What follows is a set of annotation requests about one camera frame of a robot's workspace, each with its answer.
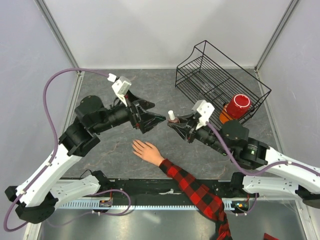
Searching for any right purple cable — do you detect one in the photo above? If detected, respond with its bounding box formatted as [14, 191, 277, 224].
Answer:
[204, 122, 320, 177]

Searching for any black wire rack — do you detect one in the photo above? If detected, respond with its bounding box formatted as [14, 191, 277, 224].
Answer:
[175, 40, 272, 128]

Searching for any white slotted cable duct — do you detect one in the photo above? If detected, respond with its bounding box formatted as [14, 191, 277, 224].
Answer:
[59, 195, 250, 211]

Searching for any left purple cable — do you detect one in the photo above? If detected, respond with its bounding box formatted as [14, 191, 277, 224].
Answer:
[3, 67, 112, 231]

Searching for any red plaid sleeve forearm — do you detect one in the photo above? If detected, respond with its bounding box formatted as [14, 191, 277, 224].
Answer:
[159, 159, 232, 240]

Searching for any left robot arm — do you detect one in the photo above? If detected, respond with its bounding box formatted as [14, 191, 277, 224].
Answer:
[5, 92, 166, 224]

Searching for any orange cup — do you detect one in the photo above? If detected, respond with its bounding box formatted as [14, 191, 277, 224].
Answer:
[219, 104, 236, 124]

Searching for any red mug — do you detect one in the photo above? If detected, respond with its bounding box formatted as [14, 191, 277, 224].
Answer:
[226, 93, 251, 119]

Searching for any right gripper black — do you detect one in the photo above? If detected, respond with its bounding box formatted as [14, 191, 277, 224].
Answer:
[167, 112, 231, 156]

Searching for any purple cable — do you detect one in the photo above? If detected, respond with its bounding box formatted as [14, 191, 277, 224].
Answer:
[204, 122, 320, 177]
[3, 67, 112, 231]

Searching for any glitter red nail polish bottle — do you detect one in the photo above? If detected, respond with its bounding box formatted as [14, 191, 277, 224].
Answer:
[167, 116, 181, 124]

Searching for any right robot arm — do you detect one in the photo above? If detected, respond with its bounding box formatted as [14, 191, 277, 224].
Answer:
[167, 110, 320, 209]

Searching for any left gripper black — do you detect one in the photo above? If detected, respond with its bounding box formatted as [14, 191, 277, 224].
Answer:
[93, 90, 167, 134]

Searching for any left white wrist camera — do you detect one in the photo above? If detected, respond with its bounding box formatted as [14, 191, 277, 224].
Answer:
[111, 76, 132, 107]

